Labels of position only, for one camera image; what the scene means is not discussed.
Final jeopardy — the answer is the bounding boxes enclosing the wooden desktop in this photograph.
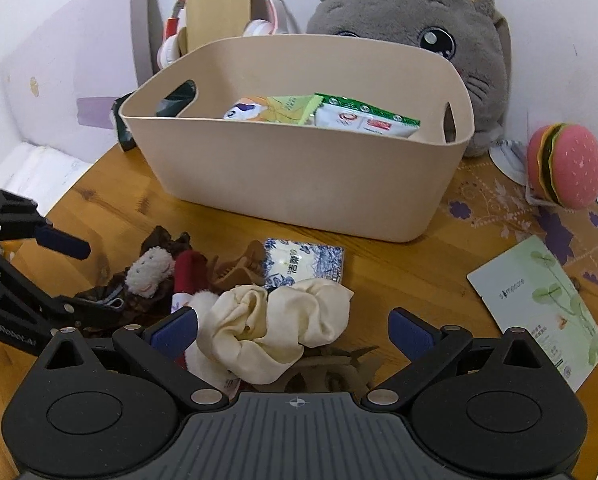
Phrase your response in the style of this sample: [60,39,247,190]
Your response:
[0,137,598,480]

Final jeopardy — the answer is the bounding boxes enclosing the green white wipes packet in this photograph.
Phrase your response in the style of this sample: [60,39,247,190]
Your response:
[313,92,422,140]

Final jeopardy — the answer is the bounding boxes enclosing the wooden headphone stand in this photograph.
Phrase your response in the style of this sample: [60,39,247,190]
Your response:
[179,0,252,56]

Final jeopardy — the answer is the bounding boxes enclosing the brown hair claw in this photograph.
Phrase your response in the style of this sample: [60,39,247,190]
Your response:
[209,240,267,291]

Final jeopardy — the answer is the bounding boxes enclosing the red white plush ornament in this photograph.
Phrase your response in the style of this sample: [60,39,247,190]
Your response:
[171,250,220,316]

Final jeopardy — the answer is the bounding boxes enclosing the cream scrunchie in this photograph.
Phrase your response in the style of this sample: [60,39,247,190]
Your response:
[186,277,354,386]

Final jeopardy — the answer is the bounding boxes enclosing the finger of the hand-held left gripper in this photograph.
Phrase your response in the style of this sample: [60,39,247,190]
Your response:
[0,245,126,333]
[0,181,91,260]

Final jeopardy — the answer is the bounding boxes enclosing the pink burger plush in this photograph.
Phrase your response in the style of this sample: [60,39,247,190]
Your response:
[525,122,598,210]

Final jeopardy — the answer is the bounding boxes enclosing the white face mask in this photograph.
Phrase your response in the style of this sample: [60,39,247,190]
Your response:
[489,139,554,206]

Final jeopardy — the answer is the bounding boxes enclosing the red white headphones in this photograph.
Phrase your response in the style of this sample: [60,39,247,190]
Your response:
[158,0,290,68]

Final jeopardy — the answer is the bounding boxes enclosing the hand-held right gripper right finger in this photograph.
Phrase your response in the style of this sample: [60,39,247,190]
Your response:
[361,308,547,408]

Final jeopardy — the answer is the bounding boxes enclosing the white green sachet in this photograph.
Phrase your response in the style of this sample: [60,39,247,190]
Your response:
[466,235,598,392]

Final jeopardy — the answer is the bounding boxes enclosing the yellow green packet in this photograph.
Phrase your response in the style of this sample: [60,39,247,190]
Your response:
[265,95,324,127]

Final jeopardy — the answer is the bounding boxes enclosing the beige plastic storage basket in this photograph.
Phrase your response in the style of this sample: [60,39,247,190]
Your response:
[119,34,476,245]

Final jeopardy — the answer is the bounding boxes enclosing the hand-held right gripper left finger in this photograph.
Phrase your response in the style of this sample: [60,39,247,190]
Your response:
[39,306,230,408]

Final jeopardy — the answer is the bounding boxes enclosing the blue white tissue packet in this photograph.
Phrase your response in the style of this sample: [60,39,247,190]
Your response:
[263,237,346,291]

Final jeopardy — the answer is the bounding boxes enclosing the dark green packet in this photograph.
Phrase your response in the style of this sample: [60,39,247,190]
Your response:
[111,80,200,153]

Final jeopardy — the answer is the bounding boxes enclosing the brown scrunchie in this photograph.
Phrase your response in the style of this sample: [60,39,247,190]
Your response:
[76,226,194,328]

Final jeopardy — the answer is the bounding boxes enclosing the dark grey hair claw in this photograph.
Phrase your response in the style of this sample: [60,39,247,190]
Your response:
[239,344,380,396]

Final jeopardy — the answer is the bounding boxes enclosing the white packet purple print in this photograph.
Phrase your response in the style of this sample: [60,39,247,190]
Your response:
[224,99,270,122]

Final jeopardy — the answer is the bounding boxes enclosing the grey cat plush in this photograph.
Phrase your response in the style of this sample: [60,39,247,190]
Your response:
[306,0,512,158]

